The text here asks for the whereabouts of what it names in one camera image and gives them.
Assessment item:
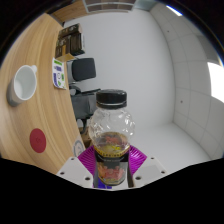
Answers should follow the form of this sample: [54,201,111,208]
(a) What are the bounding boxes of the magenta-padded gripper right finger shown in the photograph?
[127,145,168,189]

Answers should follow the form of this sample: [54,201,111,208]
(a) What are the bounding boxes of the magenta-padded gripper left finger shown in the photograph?
[56,145,98,189]

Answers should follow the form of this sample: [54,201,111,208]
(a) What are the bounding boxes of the clear bottle with black cap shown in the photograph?
[87,89,137,188]

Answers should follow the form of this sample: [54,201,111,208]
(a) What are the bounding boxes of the flat round red coaster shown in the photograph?
[29,128,47,154]

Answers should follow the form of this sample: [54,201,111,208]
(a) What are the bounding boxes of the white printed leaflet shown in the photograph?
[51,57,68,90]

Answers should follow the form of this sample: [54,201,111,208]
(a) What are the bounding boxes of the white grey mug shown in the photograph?
[6,64,38,108]

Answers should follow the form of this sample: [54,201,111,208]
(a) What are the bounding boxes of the black office chair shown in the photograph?
[68,57,98,96]

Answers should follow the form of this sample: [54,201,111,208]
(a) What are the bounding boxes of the rectangular ceiling light panel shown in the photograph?
[207,61,224,103]
[165,4,183,17]

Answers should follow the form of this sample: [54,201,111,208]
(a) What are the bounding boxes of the brown cardboard box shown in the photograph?
[55,53,76,63]

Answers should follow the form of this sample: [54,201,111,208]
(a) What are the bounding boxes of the black printed carton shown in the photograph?
[54,33,85,57]
[58,23,83,38]

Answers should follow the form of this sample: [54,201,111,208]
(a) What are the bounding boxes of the wooden glass-door shelf cabinet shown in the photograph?
[49,0,138,23]

